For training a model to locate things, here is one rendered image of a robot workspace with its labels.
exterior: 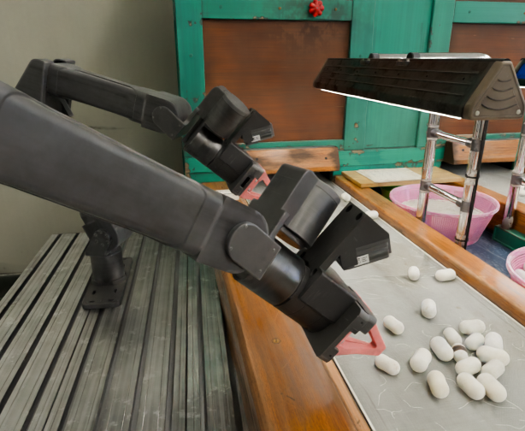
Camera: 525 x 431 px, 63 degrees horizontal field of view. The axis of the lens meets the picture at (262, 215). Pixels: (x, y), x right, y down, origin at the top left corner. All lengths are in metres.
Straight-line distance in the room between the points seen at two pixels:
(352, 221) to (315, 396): 0.20
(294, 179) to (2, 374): 0.55
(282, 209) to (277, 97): 0.93
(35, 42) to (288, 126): 1.22
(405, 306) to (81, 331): 0.55
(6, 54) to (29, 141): 1.91
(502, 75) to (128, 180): 0.46
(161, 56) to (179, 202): 1.75
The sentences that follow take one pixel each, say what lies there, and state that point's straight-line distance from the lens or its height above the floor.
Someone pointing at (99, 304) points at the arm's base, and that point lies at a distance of 0.88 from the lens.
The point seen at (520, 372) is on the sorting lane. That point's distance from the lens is 0.66.
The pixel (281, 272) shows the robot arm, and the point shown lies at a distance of 0.41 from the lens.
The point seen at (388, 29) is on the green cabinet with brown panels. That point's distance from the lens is 1.42.
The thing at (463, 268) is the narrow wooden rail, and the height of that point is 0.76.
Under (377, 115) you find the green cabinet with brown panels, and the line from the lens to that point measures 1.42.
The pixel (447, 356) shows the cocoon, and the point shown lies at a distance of 0.63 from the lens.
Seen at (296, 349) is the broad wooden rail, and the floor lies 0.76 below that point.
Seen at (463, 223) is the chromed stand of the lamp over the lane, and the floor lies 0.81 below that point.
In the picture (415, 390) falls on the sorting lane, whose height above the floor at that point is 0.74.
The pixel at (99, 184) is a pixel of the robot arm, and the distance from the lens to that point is 0.30.
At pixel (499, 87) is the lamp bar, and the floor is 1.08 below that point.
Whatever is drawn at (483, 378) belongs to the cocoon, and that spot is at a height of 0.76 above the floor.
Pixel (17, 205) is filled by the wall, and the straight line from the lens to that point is 2.30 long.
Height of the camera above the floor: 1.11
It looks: 20 degrees down
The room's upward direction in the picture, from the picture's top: straight up
